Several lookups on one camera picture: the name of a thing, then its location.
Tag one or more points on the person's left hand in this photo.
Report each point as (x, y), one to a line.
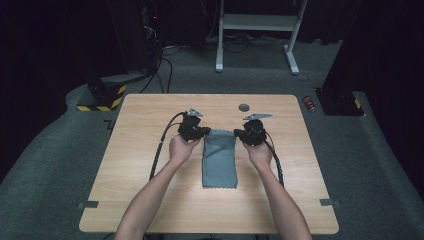
(181, 150)

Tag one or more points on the black floor tape mark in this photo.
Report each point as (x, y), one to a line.
(109, 125)

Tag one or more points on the black yellow striped stand base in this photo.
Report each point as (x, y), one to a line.
(106, 96)

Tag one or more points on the person's right hand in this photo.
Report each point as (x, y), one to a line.
(260, 156)

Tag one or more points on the grey tape strip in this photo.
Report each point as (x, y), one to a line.
(88, 204)
(329, 202)

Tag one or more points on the red can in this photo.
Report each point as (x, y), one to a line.
(309, 103)

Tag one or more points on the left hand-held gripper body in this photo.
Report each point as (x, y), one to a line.
(190, 128)

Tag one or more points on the grey cloth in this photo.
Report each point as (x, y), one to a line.
(220, 160)

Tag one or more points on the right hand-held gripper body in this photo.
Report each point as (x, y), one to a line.
(256, 131)

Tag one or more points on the black equipment rack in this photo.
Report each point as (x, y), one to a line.
(133, 36)

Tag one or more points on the black stand base yellow mark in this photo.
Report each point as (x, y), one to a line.
(340, 103)

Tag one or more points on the white metal stand frame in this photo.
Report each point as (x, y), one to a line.
(256, 22)

